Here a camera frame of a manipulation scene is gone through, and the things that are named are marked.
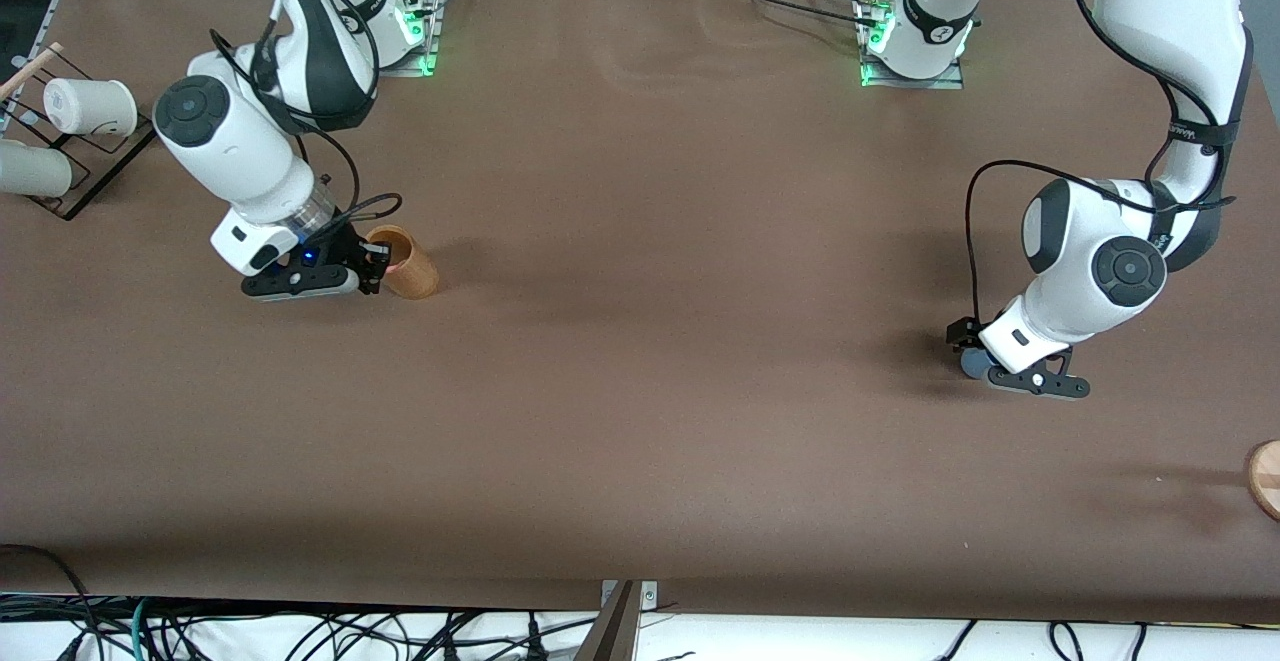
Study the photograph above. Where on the round wooden disc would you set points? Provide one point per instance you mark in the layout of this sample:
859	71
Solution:
1266	481

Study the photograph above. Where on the brown wooden cup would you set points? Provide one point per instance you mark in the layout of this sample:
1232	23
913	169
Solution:
415	276

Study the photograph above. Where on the blue cup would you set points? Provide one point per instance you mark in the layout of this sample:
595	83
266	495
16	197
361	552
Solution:
975	365

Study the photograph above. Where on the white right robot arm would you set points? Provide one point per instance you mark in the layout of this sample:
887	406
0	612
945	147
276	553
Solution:
230	141

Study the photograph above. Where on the wooden stick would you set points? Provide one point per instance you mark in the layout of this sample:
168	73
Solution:
35	66

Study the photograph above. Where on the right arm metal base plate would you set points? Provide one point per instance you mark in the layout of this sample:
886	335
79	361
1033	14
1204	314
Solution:
425	56

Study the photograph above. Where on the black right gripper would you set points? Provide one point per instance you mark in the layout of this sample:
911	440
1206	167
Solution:
343	245

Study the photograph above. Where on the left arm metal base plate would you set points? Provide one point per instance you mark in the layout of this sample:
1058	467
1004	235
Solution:
950	81

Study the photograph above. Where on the white cup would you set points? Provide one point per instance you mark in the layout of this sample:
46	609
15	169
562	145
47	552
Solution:
90	106
35	169

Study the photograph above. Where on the black cup rack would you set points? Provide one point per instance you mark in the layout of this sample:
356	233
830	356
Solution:
110	156

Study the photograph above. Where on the metal table bracket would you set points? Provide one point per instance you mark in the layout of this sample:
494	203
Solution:
648	596

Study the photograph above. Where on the dark table leg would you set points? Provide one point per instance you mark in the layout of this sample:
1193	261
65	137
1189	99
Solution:
612	636

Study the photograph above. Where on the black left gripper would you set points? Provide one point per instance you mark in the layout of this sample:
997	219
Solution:
966	334

